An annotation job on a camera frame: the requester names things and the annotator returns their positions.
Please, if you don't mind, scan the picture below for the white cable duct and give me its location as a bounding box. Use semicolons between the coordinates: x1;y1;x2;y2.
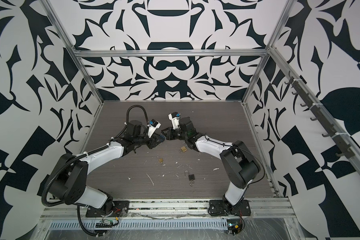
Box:
49;219;229;231

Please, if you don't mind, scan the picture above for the black padlock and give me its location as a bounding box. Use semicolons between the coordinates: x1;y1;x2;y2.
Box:
185;170;196;187

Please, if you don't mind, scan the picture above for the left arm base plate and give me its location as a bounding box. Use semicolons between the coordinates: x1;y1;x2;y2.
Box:
86;201;130;218

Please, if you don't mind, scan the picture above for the aluminium front rail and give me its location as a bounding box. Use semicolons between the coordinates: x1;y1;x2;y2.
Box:
40;197;297;220

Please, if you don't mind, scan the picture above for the wall hook rack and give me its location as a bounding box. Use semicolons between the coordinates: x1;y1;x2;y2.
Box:
287;76;356;159

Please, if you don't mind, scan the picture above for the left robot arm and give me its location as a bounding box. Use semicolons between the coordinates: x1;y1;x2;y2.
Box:
41;118;165;215

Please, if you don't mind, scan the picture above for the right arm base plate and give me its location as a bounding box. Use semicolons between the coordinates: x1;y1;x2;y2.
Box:
208;199;252;217

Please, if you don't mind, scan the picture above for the circuit board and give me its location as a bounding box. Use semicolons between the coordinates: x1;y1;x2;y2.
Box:
95;218;119;229
228;221;245;235

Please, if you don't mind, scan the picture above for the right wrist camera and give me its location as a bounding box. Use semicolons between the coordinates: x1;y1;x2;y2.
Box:
169;112;181;130

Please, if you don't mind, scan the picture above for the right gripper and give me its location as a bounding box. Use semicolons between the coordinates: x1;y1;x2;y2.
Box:
160;128;189;144

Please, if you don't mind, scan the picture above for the right circuit board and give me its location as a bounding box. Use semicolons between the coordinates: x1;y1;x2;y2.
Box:
228;221;245;235

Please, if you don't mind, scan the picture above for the black corrugated cable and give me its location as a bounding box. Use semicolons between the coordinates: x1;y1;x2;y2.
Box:
76;205;109;237

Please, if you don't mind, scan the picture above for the left circuit board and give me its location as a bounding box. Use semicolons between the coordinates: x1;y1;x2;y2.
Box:
95;218;119;229

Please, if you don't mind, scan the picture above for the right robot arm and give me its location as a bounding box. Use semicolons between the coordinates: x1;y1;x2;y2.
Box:
162;112;263;207

